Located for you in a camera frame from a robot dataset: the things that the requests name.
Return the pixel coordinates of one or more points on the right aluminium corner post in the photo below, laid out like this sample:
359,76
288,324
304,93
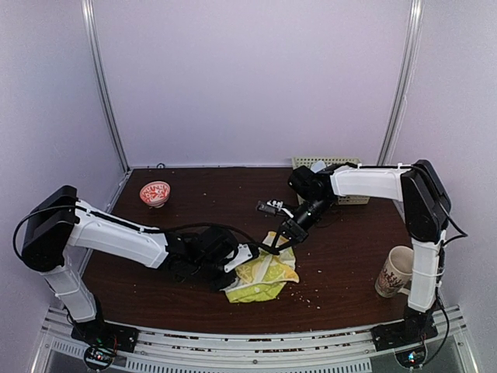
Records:
406,72

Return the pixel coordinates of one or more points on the cream mug red pattern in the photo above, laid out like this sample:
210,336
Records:
396,272

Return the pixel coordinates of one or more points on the green plastic basket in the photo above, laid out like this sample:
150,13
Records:
309,161

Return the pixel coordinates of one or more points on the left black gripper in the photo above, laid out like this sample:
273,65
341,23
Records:
221,284

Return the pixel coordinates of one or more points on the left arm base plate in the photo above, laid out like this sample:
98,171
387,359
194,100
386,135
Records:
104,334

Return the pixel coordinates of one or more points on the green patterned towel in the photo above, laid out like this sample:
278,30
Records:
262,279

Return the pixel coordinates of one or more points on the circuit board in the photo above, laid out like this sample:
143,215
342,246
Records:
411,358
98,359

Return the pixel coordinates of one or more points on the right circuit board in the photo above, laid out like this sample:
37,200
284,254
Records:
411,358

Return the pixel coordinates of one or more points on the left circuit board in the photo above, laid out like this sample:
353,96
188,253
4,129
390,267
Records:
98,359

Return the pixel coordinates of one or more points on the left aluminium corner post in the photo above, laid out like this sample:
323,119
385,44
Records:
102,86

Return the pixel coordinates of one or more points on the aluminium front rail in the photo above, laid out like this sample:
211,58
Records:
164,350

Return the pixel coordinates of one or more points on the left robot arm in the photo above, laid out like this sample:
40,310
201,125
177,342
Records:
64,220

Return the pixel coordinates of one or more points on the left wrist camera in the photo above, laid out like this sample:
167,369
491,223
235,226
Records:
240,255

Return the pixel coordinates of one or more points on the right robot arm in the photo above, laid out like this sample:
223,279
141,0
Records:
338,264

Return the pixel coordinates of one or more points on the red patterned bowl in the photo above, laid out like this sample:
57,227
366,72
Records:
155,194

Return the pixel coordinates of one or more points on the light blue rolled towel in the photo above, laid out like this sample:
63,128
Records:
318,166

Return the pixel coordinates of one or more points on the aluminium corner post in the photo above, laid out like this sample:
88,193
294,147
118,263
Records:
102,86
406,72

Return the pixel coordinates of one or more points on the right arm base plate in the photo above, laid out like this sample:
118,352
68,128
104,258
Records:
400,334

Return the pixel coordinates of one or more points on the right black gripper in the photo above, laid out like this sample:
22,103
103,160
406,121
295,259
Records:
294,231

